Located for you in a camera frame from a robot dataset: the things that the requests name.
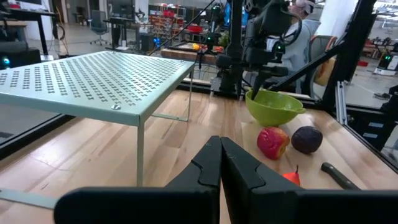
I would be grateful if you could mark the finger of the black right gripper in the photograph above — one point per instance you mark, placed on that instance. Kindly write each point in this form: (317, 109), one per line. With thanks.
(257, 87)
(263, 83)

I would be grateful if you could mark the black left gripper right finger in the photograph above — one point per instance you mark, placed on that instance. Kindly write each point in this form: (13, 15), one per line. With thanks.
(255, 199)

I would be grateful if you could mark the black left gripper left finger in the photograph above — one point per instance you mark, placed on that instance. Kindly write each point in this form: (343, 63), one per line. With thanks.
(192, 202)

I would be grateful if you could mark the green plastic colander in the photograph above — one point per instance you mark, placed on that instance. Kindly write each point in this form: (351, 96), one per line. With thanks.
(273, 112)

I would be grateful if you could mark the red-orange pear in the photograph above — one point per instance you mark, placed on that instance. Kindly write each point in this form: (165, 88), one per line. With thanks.
(293, 179)

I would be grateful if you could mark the red apple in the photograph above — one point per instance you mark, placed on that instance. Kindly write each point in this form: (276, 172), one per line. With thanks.
(272, 143)

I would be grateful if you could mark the dark wrinkled avocado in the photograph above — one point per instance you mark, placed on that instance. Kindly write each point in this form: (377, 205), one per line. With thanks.
(307, 140)

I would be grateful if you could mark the background black robot arm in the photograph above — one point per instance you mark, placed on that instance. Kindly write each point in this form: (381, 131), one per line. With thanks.
(213, 31)

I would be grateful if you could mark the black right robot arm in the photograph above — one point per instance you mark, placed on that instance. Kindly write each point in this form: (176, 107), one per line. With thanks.
(270, 21)

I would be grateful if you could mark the seated person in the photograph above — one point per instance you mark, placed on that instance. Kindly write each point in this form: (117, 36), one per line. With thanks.
(298, 46)

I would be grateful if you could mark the grey chair with orange trim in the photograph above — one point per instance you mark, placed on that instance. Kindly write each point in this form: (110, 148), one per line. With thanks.
(323, 46)

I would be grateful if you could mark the neighbouring wooden table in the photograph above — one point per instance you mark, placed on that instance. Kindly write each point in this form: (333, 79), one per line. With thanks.
(183, 55)

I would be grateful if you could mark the white device with green light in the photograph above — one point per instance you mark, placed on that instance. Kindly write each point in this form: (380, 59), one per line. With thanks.
(385, 63)

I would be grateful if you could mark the shelving with red bins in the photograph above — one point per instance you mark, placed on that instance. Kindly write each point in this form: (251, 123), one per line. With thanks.
(164, 21)

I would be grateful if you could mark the black standing desk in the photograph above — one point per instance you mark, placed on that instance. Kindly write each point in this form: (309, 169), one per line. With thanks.
(115, 34)

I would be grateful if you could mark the pale green perforated metal shelf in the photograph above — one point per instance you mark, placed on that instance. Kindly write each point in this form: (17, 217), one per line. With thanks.
(93, 84)

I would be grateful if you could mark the black office chair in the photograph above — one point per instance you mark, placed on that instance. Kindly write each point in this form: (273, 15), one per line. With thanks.
(99, 25)

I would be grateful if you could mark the black computer tower blue light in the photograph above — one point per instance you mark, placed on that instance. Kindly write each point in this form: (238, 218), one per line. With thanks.
(18, 57)

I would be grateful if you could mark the silver aluminium rail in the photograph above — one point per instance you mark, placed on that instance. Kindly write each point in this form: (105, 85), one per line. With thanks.
(341, 102)

